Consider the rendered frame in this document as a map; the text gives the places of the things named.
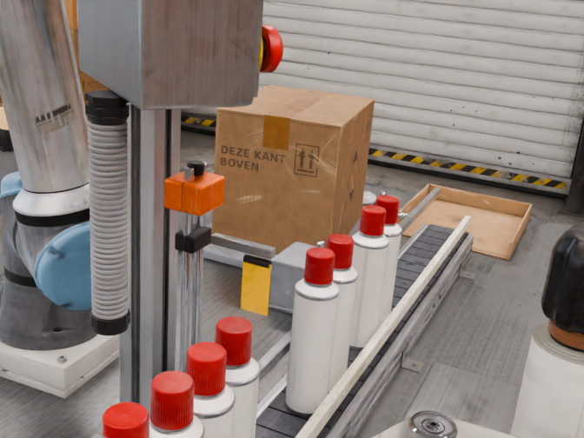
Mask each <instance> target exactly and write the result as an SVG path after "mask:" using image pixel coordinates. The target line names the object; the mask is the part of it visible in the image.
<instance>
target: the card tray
mask: <svg viewBox="0 0 584 438"><path fill-rule="evenodd" d="M435 187H436V188H441V193H440V195H439V196H438V197H437V198H436V199H435V200H434V201H433V202H432V203H431V204H430V205H429V206H428V207H427V208H426V209H425V210H424V211H423V212H422V213H421V214H420V215H419V216H418V217H417V218H416V219H415V221H414V222H413V223H412V224H411V225H410V226H409V227H408V228H407V229H406V230H405V231H404V232H403V233H402V234H401V235H402V236H406V237H410V238H411V237H412V236H413V234H414V233H415V232H416V231H417V230H418V229H419V228H420V227H421V226H422V224H427V225H429V224H434V225H438V226H442V227H446V228H451V229H456V228H457V226H458V225H459V224H460V223H461V221H462V220H463V218H464V217H465V216H471V221H470V225H469V227H468V228H467V230H466V232H468V233H469V234H470V235H474V241H473V247H472V251H471V252H475V253H478V254H483V255H486V256H493V257H497V258H501V259H505V260H509V259H510V257H511V255H512V254H513V252H514V249H515V247H516V245H517V243H518V241H519V240H520V238H521V234H522V232H523V230H524V229H525V227H526V225H527V223H528V220H529V217H530V213H531V208H532V204H529V203H524V202H517V201H512V200H508V199H503V198H499V197H494V196H486V195H482V194H477V193H473V192H468V191H464V190H459V189H451V188H447V187H442V186H438V185H433V184H427V185H426V186H425V187H424V188H423V189H422V190H421V191H420V192H419V193H418V194H417V195H416V196H414V197H413V198H412V199H411V200H410V201H409V202H408V203H407V204H406V205H405V206H404V207H403V208H401V209H400V210H399V211H398V212H402V213H406V214H409V213H410V212H411V211H412V210H413V209H414V208H415V207H416V206H417V205H418V204H419V203H420V202H421V201H422V200H423V199H424V198H425V197H426V196H427V195H428V194H429V193H430V192H431V191H432V190H433V189H434V188H435Z"/></svg>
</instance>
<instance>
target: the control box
mask: <svg viewBox="0 0 584 438"><path fill-rule="evenodd" d="M262 14H263V0H77V17H78V51H79V68H80V70H81V71H82V72H84V73H85V74H87V75H88V76H90V77H92V78H93V79H95V80H97V81H98V82H99V83H101V84H102V85H104V86H105V87H107V88H108V89H110V90H112V91H113V92H115V93H116V94H118V95H119V96H120V97H122V98H123V99H125V100H127V101H128V102H130V103H132V104H133V105H135V106H136V107H137V108H138V109H140V110H174V109H197V108H219V107H241V106H249V105H250V104H252V102H253V97H258V86H259V72H260V69H261V66H262Z"/></svg>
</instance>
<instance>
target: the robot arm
mask: <svg viewBox="0 0 584 438"><path fill-rule="evenodd" d="M0 95H1V98H2V102H3V108H4V112H5V116H6V120H7V124H8V127H9V131H10V137H11V141H12V145H13V149H14V152H15V156H16V160H17V167H18V170H19V171H18V172H14V173H10V174H8V175H7V176H5V177H4V178H3V180H2V182H1V195H0V200H1V203H2V223H3V263H4V281H3V286H2V289H1V292H0V342H2V343H4V344H6V345H8V346H11V347H13V348H20V349H25V350H35V351H46V350H57V349H63V348H70V347H74V346H77V345H80V344H82V343H85V342H87V341H89V340H91V339H93V338H94V337H96V336H97V335H98V334H97V333H95V332H94V331H93V329H92V327H91V325H90V311H91V310H92V302H91V300H92V298H91V295H92V294H91V267H90V265H91V262H90V260H91V258H90V254H91V253H90V188H89V185H90V183H89V179H90V178H89V167H90V166H89V153H88V151H89V149H88V145H89V143H88V139H89V138H88V133H89V132H88V127H89V126H88V119H87V116H86V115H85V106H84V100H83V93H82V88H81V84H80V79H79V75H78V70H77V65H76V57H75V52H74V48H73V43H72V39H71V34H70V26H69V21H68V17H67V12H66V8H65V3H64V0H0Z"/></svg>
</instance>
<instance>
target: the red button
mask: <svg viewBox="0 0 584 438"><path fill-rule="evenodd" d="M282 55H283V43H282V38H281V36H280V35H279V33H278V31H277V30H276V28H275V27H274V26H272V25H263V26H262V66H261V69H260V72H262V73H269V72H273V71H275V69H276V68H277V66H278V65H279V63H280V61H281V60H282Z"/></svg>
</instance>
